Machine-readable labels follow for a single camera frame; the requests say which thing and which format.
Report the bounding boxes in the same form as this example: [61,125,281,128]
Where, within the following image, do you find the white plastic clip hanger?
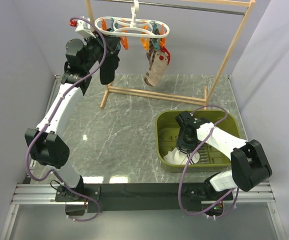
[94,0,170,39]

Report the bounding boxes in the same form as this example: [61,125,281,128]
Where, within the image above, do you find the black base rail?
[55,182,234,216]

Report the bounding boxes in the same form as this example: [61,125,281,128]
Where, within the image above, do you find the teal clothes clip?
[150,28,160,52]

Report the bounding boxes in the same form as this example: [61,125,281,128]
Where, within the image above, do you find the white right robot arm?
[168,111,273,200]

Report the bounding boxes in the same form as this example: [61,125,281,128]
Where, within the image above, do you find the brown striped sock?
[146,45,157,71]

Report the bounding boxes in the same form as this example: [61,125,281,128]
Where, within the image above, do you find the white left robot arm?
[24,35,121,201]

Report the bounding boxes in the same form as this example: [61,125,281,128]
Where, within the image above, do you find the wooden drying rack frame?
[84,0,257,110]

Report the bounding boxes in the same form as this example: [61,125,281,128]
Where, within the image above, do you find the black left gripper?
[83,29,122,71]

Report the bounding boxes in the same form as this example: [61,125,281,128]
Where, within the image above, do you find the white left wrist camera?
[69,19,96,39]

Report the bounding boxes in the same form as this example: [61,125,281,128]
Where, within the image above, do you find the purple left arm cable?
[25,16,108,223]

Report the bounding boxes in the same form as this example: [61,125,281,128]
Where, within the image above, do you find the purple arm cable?
[177,104,240,221]
[25,16,108,223]

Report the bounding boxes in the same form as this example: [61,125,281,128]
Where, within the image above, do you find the olive green plastic basket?
[154,109,243,174]

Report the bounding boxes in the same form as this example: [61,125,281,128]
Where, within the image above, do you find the red and beige sock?
[144,50,168,87]

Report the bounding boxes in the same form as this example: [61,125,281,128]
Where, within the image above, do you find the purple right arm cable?
[177,104,240,221]

